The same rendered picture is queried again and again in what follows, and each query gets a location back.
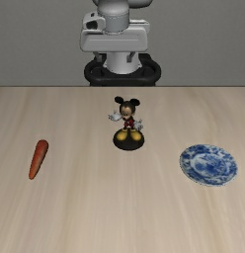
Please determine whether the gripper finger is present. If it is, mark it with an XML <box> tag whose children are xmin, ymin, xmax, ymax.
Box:
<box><xmin>125</xmin><ymin>51</ymin><xmax>136</xmax><ymax>64</ymax></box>
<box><xmin>93</xmin><ymin>51</ymin><xmax>105</xmax><ymax>63</ymax></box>

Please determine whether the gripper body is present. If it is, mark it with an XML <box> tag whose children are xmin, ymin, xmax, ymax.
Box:
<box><xmin>79</xmin><ymin>19</ymin><xmax>151</xmax><ymax>53</ymax></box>

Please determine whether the orange carrot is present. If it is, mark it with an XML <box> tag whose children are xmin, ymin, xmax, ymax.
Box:
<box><xmin>28</xmin><ymin>138</ymin><xmax>49</xmax><ymax>181</ymax></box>

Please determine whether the blue and white plate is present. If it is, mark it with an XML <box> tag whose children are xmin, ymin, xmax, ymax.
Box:
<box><xmin>179</xmin><ymin>143</ymin><xmax>239</xmax><ymax>188</ymax></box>

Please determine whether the small toy figure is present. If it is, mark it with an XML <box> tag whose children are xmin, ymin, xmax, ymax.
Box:
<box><xmin>107</xmin><ymin>95</ymin><xmax>145</xmax><ymax>152</ymax></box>

